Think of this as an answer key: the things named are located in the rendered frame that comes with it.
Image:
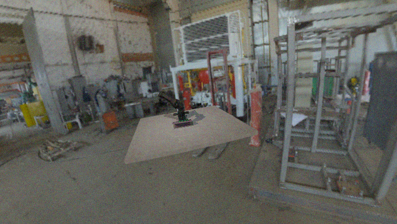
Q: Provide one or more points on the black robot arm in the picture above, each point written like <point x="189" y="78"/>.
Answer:
<point x="174" y="102"/>

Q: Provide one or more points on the mauve switch panel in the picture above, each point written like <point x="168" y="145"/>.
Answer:
<point x="182" y="123"/>

